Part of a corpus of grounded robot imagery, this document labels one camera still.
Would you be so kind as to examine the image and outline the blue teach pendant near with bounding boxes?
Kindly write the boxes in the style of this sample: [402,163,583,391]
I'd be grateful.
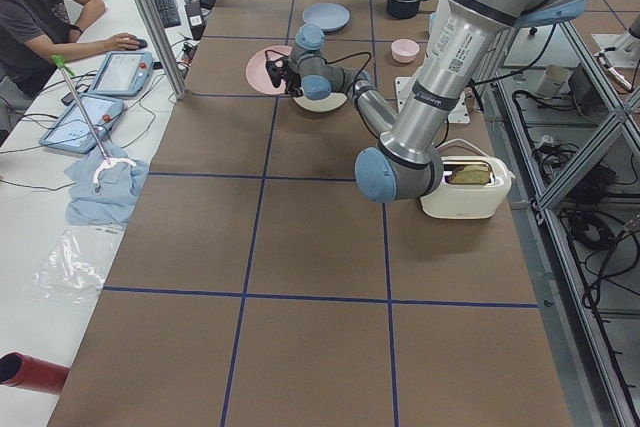
[39,94,125,154]

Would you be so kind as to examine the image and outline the blue teach pendant far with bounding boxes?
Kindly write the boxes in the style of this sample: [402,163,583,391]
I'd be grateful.
[88,50,154,98]

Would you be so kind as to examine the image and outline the cream plate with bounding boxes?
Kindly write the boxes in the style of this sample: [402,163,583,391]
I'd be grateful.
[293,93,347,113]

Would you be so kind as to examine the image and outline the pink bowl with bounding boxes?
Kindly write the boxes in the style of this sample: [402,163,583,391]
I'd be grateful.
[391,39,420,64]

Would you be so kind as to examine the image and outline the toast slices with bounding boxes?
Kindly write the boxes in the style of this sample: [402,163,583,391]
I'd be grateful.
[446,163,492,185]

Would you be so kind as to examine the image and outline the cream toaster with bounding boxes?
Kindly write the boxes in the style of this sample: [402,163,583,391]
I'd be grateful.
[420,138,515,219]

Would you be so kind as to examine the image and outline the black keyboard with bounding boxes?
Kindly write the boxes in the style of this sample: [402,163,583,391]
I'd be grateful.
[152,0,181,28]

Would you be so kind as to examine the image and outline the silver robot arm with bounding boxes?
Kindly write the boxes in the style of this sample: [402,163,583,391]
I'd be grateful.
[265,0,586,203]

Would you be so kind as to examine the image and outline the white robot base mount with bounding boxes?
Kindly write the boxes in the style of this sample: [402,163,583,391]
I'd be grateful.
[394,76,470,124]

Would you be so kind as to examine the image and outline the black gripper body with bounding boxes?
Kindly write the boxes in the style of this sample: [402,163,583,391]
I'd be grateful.
[264,50,304,97]

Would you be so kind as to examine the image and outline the red tube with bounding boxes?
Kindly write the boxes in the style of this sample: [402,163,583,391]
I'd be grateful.
[1,352,69,395]

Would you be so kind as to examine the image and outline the clear plastic bag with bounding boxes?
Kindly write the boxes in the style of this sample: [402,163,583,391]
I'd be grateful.
[22,225,125,304]

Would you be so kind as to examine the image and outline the pink plate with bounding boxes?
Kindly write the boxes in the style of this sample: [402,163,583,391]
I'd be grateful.
[245,45,292,95]

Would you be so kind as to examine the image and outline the light blue cloth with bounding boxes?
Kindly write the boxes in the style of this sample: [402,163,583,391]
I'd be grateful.
[64,148,149,225]

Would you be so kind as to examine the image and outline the light blue cup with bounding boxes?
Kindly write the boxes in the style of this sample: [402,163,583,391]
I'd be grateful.
[428,12,437,36]

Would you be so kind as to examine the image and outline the blue plate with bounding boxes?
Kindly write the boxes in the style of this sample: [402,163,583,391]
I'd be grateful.
[302,3,351,32]

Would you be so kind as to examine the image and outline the black computer mouse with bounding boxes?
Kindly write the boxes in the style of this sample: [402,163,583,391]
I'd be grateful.
[121,38,148,50]

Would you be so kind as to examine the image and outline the seated person in grey shirt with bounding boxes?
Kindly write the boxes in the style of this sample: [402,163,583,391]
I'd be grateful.
[1,0,137,98]

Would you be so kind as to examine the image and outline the grey aluminium frame post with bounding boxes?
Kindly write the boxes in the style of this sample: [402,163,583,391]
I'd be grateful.
[134,0,186,100]

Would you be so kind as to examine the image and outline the black box with label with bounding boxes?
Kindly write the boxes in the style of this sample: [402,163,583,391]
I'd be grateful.
[184,0,206,40]

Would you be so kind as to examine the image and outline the blue teach pendant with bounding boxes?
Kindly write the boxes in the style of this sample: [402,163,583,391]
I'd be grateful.
[39,94,125,154]
[88,50,154,98]

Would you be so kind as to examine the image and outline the grabber stick with green handle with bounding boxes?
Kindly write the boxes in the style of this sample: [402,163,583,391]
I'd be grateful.
[52,54,137,192]

